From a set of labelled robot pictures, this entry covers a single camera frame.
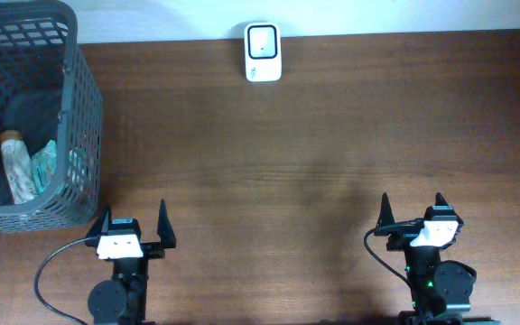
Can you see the teal wet wipes pack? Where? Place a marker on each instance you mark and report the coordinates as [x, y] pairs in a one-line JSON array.
[[43, 166]]

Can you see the white barcode scanner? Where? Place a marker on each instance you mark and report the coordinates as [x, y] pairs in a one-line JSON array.
[[263, 52]]

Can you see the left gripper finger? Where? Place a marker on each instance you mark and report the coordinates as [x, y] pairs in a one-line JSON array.
[[101, 225], [164, 228]]

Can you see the grey plastic mesh basket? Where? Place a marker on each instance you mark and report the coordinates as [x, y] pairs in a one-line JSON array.
[[48, 93]]

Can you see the white floral cream tube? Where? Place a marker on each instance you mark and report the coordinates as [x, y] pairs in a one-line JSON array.
[[17, 166]]

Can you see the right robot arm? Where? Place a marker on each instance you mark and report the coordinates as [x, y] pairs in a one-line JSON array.
[[440, 289]]

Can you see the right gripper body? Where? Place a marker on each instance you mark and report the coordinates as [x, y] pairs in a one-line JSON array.
[[401, 236]]

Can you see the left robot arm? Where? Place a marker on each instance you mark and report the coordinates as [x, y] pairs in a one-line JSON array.
[[122, 299]]

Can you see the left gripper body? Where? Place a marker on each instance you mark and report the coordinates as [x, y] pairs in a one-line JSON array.
[[153, 251]]

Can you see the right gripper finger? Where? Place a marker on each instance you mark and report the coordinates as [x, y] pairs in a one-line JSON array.
[[386, 217], [440, 201]]

